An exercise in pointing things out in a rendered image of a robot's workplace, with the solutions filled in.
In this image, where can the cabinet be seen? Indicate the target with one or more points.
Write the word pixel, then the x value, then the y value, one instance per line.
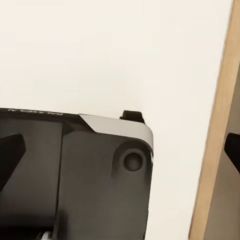
pixel 223 221

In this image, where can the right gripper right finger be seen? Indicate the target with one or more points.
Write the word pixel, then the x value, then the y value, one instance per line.
pixel 232 149

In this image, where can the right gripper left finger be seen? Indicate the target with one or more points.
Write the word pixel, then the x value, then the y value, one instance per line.
pixel 12 149

